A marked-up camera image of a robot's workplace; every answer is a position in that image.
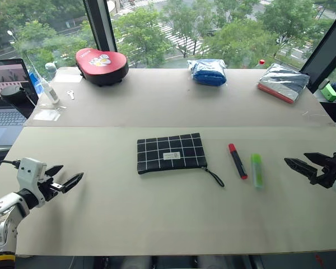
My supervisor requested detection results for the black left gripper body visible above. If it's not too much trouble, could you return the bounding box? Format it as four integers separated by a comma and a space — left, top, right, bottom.
38, 174, 64, 202

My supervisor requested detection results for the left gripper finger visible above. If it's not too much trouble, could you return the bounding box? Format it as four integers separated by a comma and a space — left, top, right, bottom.
45, 165, 64, 177
60, 172, 85, 194

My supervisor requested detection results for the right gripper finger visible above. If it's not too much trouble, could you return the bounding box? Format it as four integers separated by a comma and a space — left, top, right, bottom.
284, 157, 316, 180
303, 152, 330, 169

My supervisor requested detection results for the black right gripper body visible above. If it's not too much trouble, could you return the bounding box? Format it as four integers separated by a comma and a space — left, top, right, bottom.
310, 150, 336, 189

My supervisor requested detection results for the laptop computer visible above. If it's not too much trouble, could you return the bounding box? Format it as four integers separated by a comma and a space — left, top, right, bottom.
0, 58, 39, 150

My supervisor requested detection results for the black grid pencil pouch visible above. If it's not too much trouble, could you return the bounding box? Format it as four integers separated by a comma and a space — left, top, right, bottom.
136, 132, 225, 188

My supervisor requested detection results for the green highlighter pen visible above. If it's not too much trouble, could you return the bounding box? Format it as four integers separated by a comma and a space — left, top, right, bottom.
250, 153, 265, 188

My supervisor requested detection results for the clear plastic sheet piece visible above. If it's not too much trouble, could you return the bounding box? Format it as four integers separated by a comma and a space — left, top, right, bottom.
32, 108, 61, 122

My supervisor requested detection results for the red black marker pen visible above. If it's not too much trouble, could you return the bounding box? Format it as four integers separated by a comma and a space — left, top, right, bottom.
227, 143, 249, 180

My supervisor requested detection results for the green box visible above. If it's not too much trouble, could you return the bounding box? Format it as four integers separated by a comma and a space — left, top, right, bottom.
320, 79, 336, 102

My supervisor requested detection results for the small white bottle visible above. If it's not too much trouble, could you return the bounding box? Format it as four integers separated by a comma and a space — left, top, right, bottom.
40, 77, 60, 105

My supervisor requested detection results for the grey cloth packet red edge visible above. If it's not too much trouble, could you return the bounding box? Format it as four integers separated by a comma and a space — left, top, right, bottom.
257, 62, 311, 105

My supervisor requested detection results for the blue plastic bag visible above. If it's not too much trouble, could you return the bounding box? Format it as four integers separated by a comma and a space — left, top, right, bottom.
29, 69, 44, 95

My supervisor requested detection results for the teal capped bottle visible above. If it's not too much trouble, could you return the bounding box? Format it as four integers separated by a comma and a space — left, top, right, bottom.
44, 62, 58, 80

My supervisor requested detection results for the red black boxing pad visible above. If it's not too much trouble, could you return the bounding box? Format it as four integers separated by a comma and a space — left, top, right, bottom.
74, 47, 129, 87

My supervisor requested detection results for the blue cloth in plastic bag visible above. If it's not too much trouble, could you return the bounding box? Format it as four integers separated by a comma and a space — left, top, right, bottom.
186, 58, 228, 87

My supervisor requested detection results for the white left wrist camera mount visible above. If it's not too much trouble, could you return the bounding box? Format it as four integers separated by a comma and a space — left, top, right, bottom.
16, 157, 48, 203

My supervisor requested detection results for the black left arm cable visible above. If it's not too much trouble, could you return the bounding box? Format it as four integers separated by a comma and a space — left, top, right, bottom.
0, 159, 21, 192

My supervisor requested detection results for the black window frame post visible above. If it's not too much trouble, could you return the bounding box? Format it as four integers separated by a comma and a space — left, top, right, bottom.
82, 0, 119, 53
298, 4, 336, 94

